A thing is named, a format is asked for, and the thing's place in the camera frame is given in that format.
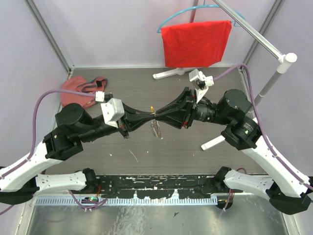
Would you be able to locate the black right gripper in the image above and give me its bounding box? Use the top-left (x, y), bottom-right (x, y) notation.
top-left (155, 86), bottom-right (232, 129)

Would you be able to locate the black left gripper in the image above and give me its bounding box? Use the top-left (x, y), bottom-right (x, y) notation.
top-left (79, 102), bottom-right (156, 144)

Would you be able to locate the large keyring with yellow grip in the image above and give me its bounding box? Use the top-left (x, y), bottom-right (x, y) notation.
top-left (151, 119), bottom-right (161, 139)

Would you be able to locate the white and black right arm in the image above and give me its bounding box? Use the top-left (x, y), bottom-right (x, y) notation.
top-left (155, 88), bottom-right (313, 215)

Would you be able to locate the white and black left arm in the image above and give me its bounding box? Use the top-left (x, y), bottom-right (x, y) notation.
top-left (0, 103), bottom-right (155, 205)

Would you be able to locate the crumpled dusty red garment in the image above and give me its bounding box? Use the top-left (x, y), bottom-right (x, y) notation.
top-left (61, 76), bottom-right (108, 109)

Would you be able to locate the red cloth on hanger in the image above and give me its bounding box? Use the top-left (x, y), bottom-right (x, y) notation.
top-left (161, 21), bottom-right (232, 68)

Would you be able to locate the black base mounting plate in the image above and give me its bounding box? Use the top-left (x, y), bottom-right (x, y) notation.
top-left (96, 175), bottom-right (244, 199)

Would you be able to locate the teal clothes hanger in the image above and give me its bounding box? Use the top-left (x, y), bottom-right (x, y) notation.
top-left (156, 4), bottom-right (246, 35)

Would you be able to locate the white garment rack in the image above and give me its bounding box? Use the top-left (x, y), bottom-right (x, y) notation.
top-left (153, 0), bottom-right (297, 151)

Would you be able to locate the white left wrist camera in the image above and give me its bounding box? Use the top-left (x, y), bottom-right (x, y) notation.
top-left (95, 91), bottom-right (125, 128)

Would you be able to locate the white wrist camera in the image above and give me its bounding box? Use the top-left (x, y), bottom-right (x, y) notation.
top-left (189, 69), bottom-right (214, 103)
top-left (95, 91), bottom-right (125, 128)

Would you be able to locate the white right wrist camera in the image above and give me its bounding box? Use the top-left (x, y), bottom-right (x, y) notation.
top-left (189, 69), bottom-right (214, 103)

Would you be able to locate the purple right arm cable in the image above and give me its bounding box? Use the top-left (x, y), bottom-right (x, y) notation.
top-left (214, 63), bottom-right (313, 190)

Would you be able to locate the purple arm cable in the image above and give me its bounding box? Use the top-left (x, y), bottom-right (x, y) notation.
top-left (214, 63), bottom-right (313, 190)
top-left (0, 90), bottom-right (97, 216)

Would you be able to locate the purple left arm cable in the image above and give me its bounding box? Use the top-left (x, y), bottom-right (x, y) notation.
top-left (0, 90), bottom-right (97, 216)

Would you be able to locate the slotted grey cable duct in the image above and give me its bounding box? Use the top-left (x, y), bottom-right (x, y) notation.
top-left (35, 196), bottom-right (218, 206)

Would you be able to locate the aluminium frame post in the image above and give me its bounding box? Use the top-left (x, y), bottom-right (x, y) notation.
top-left (24, 0), bottom-right (75, 73)

